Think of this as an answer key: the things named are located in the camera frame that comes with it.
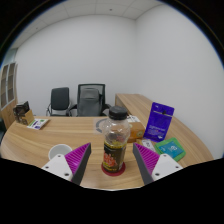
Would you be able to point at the wooden side desk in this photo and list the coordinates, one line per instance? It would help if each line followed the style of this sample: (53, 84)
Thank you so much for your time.
(133, 103)

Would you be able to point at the purple sign card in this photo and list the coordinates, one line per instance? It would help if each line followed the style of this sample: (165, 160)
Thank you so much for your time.
(159, 122)

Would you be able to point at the small pale box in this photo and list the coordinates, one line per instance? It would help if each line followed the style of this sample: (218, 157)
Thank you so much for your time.
(148, 145)

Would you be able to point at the black chair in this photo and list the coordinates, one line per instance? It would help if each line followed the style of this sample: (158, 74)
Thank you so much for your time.
(60, 98)

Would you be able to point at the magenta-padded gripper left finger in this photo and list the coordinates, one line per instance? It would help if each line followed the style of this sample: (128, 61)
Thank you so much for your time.
(60, 165)

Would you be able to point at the orange box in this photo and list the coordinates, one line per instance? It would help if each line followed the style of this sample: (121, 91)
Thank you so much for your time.
(136, 130)

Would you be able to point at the white mug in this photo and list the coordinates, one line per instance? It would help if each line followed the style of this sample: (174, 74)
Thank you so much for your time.
(59, 149)

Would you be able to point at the grey mesh office chair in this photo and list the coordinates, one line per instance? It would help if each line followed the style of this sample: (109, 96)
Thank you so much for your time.
(89, 101)

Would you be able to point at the flat round red coaster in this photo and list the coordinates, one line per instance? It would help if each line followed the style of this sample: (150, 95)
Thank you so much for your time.
(106, 170)

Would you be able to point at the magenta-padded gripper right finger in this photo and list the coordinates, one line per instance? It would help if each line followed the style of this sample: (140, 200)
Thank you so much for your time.
(161, 165)

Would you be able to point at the round grey disc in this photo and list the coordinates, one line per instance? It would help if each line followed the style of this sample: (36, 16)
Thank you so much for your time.
(98, 126)

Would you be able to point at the green flat box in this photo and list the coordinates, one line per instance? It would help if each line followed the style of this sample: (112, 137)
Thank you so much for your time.
(170, 149)

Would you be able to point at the wooden shelf cabinet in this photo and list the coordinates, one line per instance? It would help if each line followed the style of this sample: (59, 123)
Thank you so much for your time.
(7, 96)

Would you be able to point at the white and green pamphlet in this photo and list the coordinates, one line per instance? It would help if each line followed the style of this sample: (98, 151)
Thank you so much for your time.
(38, 123)

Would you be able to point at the clear bottle with black cap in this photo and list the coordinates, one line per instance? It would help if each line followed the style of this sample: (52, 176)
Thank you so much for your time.
(115, 143)

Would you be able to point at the tan cardboard box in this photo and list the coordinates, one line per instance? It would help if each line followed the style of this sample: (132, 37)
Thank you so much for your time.
(28, 117)

